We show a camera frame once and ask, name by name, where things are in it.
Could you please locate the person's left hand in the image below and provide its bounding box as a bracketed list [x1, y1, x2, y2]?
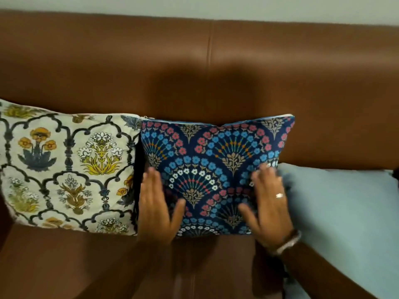
[137, 166, 187, 246]

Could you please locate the cream floral print cushion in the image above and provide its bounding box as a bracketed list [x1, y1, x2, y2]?
[0, 99, 143, 236]

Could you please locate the plain light blue cushion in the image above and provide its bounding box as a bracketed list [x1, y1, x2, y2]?
[277, 163, 399, 299]

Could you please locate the brown leather sofa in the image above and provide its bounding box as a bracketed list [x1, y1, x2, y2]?
[0, 9, 399, 299]

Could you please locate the person's right hand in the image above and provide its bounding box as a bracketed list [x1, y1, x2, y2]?
[238, 163, 297, 249]

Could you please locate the silver wrist bracelet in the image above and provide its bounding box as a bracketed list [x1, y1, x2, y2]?
[272, 229, 302, 256]

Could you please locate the person's right forearm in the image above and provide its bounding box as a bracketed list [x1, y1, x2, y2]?
[276, 241, 379, 299]

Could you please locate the person's left forearm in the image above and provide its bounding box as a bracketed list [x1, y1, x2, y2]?
[70, 241, 170, 299]

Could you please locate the navy floral fan print cushion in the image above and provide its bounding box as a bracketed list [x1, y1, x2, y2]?
[134, 114, 295, 238]

